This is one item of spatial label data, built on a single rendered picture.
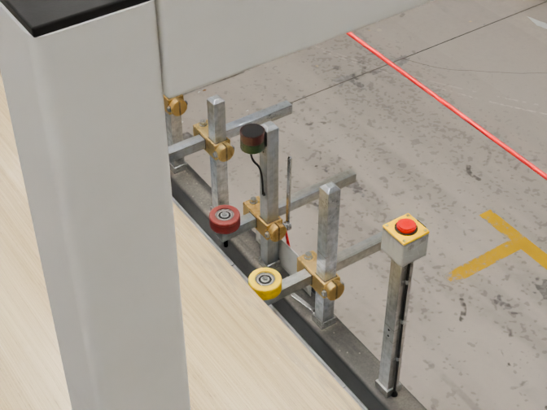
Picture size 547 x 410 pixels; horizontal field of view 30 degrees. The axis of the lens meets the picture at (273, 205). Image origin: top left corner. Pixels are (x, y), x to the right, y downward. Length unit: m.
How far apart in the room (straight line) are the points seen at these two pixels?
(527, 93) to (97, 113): 4.40
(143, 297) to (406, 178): 3.73
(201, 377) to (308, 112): 2.41
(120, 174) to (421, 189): 3.74
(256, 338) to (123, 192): 1.92
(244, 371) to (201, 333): 0.15
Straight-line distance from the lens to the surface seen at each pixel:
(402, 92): 4.66
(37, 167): 0.41
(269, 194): 2.57
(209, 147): 2.76
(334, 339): 2.59
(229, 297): 2.41
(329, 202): 2.32
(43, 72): 0.37
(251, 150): 2.44
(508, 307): 3.71
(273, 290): 2.42
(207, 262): 2.49
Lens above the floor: 2.64
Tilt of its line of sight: 41 degrees down
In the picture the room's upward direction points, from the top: straight up
